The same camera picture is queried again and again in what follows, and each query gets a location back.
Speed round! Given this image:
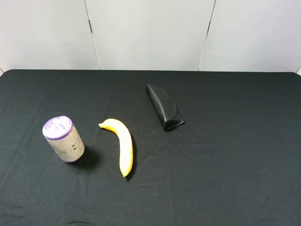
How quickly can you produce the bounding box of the purple bag roll paper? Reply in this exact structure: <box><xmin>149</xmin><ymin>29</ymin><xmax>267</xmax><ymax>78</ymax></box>
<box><xmin>42</xmin><ymin>116</ymin><xmax>85</xmax><ymax>163</ymax></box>

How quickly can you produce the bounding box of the black glasses case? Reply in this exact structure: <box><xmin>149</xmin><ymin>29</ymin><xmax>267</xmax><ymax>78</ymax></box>
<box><xmin>146</xmin><ymin>85</ymin><xmax>184</xmax><ymax>131</ymax></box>

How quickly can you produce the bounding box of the yellow banana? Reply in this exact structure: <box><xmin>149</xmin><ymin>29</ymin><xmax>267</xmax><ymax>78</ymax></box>
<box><xmin>98</xmin><ymin>119</ymin><xmax>134</xmax><ymax>178</ymax></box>

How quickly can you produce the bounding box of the black tablecloth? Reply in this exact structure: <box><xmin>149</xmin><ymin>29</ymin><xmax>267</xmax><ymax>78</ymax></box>
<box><xmin>0</xmin><ymin>70</ymin><xmax>301</xmax><ymax>226</ymax></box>

